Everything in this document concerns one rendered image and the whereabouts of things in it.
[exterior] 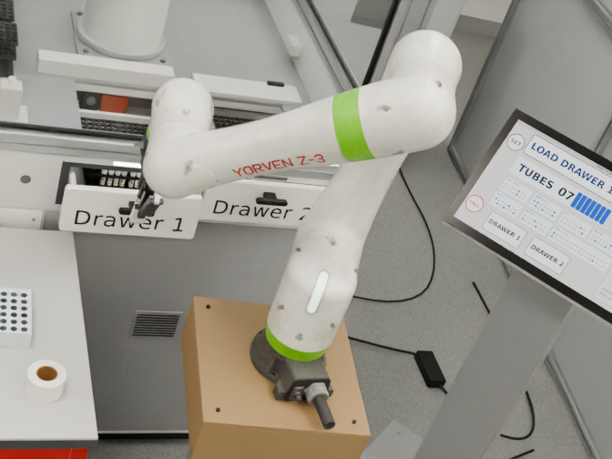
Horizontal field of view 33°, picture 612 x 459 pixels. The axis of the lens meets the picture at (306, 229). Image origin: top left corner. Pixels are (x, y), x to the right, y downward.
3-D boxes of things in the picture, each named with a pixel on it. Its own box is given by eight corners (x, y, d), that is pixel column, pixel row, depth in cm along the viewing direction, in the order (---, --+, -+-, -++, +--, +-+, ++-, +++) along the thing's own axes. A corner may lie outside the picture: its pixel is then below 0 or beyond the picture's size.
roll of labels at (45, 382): (15, 385, 185) (18, 370, 182) (45, 369, 190) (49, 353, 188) (41, 409, 182) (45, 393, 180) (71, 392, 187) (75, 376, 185)
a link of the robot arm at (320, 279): (336, 318, 199) (368, 246, 188) (322, 372, 186) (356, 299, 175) (273, 295, 198) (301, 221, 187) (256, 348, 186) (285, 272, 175)
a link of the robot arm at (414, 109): (466, 116, 166) (447, 49, 160) (463, 156, 156) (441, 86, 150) (362, 139, 172) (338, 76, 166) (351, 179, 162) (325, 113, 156)
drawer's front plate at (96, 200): (192, 239, 224) (204, 199, 217) (58, 230, 213) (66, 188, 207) (191, 234, 225) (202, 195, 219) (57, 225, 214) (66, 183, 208)
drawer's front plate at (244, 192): (316, 228, 241) (331, 190, 235) (198, 219, 230) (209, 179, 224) (314, 223, 242) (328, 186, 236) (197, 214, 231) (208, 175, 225)
